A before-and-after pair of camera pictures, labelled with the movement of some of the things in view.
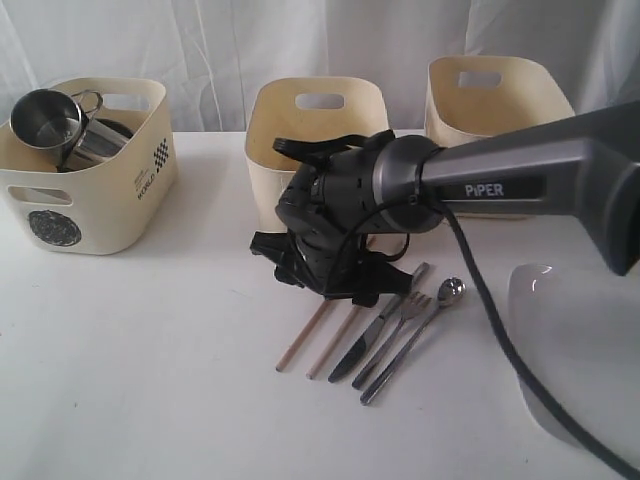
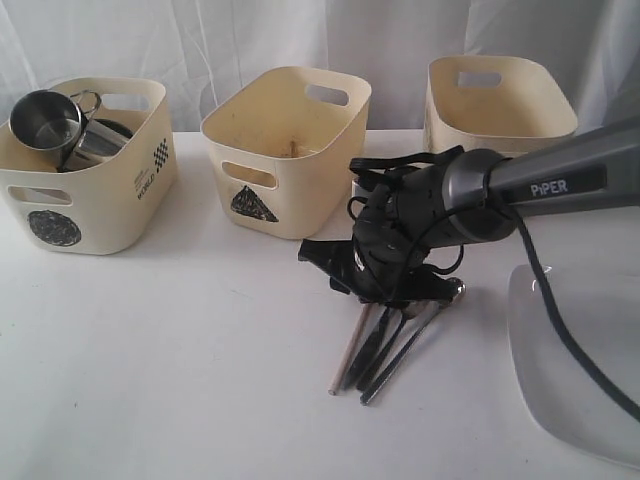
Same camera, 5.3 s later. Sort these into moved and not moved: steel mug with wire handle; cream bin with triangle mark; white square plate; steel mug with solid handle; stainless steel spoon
Moved: cream bin with triangle mark
Not moved: steel mug with wire handle; steel mug with solid handle; stainless steel spoon; white square plate
